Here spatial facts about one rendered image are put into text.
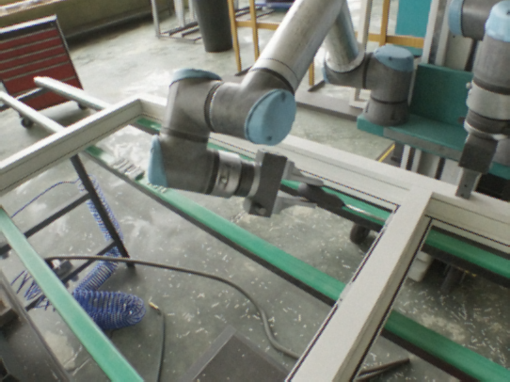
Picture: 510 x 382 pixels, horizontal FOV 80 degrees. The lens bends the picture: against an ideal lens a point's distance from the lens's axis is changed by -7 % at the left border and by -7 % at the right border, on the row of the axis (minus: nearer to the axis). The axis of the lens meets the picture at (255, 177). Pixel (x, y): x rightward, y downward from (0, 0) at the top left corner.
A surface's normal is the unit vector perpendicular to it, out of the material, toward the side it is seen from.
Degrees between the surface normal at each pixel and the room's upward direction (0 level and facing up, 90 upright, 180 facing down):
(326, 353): 0
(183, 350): 0
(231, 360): 0
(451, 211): 90
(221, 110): 66
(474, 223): 90
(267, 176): 70
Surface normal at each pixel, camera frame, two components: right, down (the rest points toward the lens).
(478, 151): -0.62, 0.53
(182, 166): 0.33, 0.17
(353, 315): -0.10, -0.79
